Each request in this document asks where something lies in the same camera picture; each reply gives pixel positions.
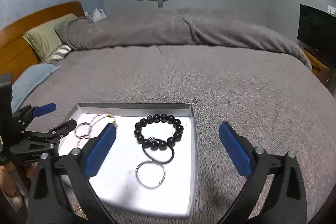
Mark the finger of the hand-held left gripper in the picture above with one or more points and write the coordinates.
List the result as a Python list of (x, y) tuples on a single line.
[(46, 109), (64, 128)]

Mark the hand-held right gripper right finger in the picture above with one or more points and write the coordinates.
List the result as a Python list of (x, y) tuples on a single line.
[(236, 150)]

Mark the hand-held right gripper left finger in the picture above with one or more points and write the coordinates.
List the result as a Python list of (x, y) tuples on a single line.
[(101, 150)]

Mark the thin dark metal bangle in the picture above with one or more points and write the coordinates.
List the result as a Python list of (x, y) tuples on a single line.
[(76, 130)]

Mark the thin gold and silver bangles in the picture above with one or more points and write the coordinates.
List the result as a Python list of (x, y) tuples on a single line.
[(114, 124)]

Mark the silver bangle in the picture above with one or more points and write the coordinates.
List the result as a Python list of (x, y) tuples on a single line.
[(136, 173)]

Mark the shallow grey cardboard box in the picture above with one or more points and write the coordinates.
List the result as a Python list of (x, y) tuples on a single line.
[(118, 195)]

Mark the person's left hand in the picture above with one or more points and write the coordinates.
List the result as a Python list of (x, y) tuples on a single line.
[(6, 179)]

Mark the light blue blanket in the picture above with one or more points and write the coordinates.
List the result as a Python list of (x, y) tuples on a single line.
[(31, 79)]

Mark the striped pillow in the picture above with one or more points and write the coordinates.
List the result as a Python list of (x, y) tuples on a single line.
[(60, 52)]

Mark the grey bed blanket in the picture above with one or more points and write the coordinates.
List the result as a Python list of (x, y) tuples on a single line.
[(236, 87)]

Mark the wooden headboard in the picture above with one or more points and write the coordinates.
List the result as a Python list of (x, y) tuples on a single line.
[(15, 53)]

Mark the olive green pillow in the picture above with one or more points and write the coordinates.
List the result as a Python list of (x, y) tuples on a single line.
[(44, 37)]

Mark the white plastic bag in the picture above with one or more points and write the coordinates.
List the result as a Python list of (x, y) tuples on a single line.
[(98, 15)]

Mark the wooden television stand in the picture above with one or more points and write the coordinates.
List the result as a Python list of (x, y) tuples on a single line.
[(315, 64)]

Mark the rolled grey duvet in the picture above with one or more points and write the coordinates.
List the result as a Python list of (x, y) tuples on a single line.
[(157, 29)]

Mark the black television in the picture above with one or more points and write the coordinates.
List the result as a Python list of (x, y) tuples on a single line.
[(315, 29)]

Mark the white wall hooks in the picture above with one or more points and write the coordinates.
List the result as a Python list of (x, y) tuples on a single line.
[(332, 9)]

